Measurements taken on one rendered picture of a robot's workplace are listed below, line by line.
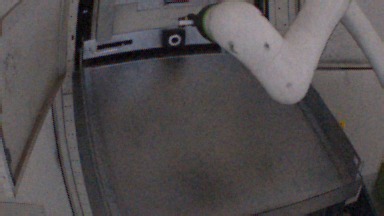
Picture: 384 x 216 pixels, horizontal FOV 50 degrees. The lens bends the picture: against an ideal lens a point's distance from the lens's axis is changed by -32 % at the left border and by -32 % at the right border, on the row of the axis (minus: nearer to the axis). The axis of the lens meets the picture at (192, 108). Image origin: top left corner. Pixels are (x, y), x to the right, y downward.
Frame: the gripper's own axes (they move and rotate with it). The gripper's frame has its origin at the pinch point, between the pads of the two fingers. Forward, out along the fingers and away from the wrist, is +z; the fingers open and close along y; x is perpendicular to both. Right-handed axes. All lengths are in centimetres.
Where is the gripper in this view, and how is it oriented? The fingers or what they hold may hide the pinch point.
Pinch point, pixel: (193, 20)
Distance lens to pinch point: 132.6
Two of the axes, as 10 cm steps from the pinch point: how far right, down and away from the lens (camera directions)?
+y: 9.7, -0.9, 2.2
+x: -0.5, -9.8, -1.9
